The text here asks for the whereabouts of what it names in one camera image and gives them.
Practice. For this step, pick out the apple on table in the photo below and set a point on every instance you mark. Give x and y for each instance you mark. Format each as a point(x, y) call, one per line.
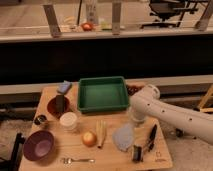
point(89, 139)

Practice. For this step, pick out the black block in bowl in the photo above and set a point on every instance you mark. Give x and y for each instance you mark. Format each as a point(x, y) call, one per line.
point(60, 103)

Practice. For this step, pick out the silver fork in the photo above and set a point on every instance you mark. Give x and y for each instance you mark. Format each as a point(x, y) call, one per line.
point(71, 160)

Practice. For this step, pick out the light blue towel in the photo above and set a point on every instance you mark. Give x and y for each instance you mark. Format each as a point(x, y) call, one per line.
point(123, 137)

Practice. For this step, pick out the black chair at left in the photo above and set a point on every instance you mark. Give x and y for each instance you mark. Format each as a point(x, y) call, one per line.
point(9, 165)

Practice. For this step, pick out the blue sponge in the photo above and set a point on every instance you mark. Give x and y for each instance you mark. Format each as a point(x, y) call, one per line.
point(64, 87)

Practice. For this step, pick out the green plastic tray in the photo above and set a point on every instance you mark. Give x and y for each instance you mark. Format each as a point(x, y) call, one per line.
point(102, 94)

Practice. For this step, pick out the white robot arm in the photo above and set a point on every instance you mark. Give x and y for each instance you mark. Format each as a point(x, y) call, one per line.
point(145, 101)

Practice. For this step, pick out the black office chair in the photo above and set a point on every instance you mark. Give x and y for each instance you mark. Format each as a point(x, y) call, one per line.
point(165, 9)

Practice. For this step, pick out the purple bowl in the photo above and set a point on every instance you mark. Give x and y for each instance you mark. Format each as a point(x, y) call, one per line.
point(38, 145)

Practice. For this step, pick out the small metal can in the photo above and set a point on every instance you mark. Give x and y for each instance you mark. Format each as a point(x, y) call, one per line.
point(41, 121)

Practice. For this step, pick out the red apple in background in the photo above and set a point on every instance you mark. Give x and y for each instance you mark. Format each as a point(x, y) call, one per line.
point(87, 26)

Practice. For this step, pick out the white paper cup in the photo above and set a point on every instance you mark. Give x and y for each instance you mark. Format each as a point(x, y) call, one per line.
point(68, 121)

